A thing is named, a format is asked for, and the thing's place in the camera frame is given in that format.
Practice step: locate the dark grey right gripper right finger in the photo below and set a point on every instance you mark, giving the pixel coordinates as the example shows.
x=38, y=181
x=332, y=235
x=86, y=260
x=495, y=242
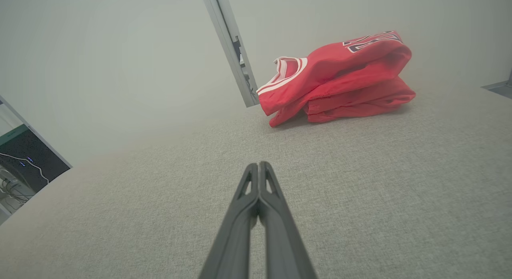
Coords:
x=282, y=239

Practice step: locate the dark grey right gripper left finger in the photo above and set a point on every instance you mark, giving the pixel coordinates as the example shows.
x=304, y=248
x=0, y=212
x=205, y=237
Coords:
x=236, y=235

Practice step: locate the red white jersey garment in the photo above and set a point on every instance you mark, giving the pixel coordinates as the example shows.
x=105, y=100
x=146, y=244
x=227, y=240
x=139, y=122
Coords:
x=336, y=71
x=360, y=105

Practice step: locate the grey aluminium wall post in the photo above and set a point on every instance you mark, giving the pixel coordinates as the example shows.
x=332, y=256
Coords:
x=234, y=47

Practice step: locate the grey wall base rail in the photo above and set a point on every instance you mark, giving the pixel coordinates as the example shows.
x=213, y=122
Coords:
x=500, y=87

